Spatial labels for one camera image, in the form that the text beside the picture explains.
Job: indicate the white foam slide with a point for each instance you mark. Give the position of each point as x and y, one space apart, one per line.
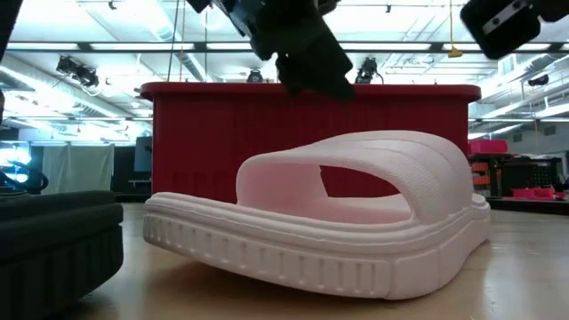
311 262

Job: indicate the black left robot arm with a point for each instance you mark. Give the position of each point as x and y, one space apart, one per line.
8 22

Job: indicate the pink plastic bin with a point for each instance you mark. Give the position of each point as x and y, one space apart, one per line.
488 147
533 193

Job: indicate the red ribbed plastic bin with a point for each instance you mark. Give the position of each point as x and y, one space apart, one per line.
200 142

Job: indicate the yellow hanging tag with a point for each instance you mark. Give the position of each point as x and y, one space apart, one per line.
454 53

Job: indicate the black ceiling spotlight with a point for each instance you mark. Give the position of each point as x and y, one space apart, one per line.
88 77
66 65
254 76
366 70

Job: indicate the black shelf unit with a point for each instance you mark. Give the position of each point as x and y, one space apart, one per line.
524 175

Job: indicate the grey monitor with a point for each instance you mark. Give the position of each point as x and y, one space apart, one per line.
143 153

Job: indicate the white curtain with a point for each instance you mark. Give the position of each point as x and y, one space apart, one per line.
77 169

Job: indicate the bright monitor screen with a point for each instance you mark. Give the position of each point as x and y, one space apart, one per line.
13 155

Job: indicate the black ceiling camera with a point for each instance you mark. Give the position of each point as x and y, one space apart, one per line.
538 80

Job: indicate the black overhead frame beam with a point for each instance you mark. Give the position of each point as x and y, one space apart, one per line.
133 46

